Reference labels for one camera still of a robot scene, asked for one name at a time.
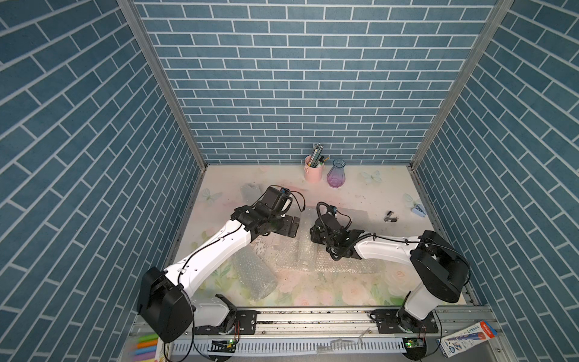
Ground small blue white object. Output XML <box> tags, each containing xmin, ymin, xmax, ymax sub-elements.
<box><xmin>411</xmin><ymin>204</ymin><xmax>428</xmax><ymax>217</ymax></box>

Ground pink pen cup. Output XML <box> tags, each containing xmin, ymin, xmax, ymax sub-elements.
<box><xmin>304</xmin><ymin>156</ymin><xmax>324</xmax><ymax>183</ymax></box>

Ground small black metal clip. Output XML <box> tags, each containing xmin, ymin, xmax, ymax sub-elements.
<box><xmin>384</xmin><ymin>211</ymin><xmax>398</xmax><ymax>223</ymax></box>

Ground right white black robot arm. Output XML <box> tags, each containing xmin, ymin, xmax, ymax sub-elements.
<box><xmin>310</xmin><ymin>202</ymin><xmax>470</xmax><ymax>332</ymax></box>

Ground purple vase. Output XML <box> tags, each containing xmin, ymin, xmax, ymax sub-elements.
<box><xmin>327</xmin><ymin>158</ymin><xmax>346</xmax><ymax>189</ymax></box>

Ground white slotted cable duct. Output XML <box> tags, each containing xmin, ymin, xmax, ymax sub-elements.
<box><xmin>191</xmin><ymin>337</ymin><xmax>407</xmax><ymax>357</ymax></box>

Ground bubble vase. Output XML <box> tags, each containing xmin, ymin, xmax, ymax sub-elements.
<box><xmin>232</xmin><ymin>246</ymin><xmax>277</xmax><ymax>300</ymax></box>
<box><xmin>296</xmin><ymin>226</ymin><xmax>318</xmax><ymax>272</ymax></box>
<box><xmin>241</xmin><ymin>183</ymin><xmax>262</xmax><ymax>205</ymax></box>

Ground white red blue box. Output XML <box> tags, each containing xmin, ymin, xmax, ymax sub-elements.
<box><xmin>438</xmin><ymin>321</ymin><xmax>497</xmax><ymax>357</ymax></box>

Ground pens in cup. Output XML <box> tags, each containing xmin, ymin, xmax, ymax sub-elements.
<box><xmin>306</xmin><ymin>143</ymin><xmax>327</xmax><ymax>168</ymax></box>

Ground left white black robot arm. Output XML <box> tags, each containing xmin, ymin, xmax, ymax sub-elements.
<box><xmin>137</xmin><ymin>185</ymin><xmax>301</xmax><ymax>343</ymax></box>

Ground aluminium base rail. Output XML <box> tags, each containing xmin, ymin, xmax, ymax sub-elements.
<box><xmin>118</xmin><ymin>306</ymin><xmax>517</xmax><ymax>362</ymax></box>

